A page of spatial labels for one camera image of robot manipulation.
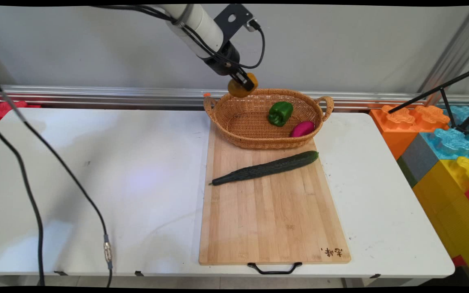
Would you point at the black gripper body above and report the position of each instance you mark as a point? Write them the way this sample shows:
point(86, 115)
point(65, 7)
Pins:
point(223, 60)

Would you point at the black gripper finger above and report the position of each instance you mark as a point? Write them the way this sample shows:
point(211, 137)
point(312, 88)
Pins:
point(236, 76)
point(248, 82)

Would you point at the round orange toy fruit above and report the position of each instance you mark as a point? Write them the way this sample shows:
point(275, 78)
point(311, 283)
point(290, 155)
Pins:
point(238, 90)

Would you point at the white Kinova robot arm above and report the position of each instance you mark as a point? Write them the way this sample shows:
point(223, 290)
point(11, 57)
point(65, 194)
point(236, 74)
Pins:
point(196, 24)

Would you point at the woven wicker basket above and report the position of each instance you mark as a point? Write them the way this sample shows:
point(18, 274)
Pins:
point(242, 122)

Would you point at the green bell pepper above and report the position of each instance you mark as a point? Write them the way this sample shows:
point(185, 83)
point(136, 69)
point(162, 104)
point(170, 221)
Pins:
point(280, 113)

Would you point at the magenta toy eggplant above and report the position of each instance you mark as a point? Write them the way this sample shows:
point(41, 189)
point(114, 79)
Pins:
point(302, 129)

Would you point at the long dark green cucumber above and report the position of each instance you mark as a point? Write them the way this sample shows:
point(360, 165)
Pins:
point(267, 167)

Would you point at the bamboo cutting board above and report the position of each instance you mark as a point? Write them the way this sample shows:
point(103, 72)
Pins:
point(271, 215)

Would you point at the orange foam block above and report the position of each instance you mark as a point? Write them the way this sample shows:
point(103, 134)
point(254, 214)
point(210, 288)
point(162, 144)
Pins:
point(397, 126)

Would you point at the grey foam block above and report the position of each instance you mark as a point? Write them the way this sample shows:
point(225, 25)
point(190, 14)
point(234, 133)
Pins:
point(413, 160)

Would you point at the black tripod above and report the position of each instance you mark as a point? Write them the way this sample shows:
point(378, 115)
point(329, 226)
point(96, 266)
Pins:
point(448, 91)

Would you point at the blue foam block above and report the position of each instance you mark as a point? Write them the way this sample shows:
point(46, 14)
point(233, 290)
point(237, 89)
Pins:
point(450, 142)

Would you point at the red foam puzzle pieces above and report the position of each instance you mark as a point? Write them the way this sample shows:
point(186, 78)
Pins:
point(2, 110)

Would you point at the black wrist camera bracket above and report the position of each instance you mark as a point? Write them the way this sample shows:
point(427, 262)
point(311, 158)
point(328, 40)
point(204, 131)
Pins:
point(232, 20)

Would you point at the horizontal aluminium rail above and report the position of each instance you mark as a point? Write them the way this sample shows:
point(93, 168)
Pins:
point(96, 95)

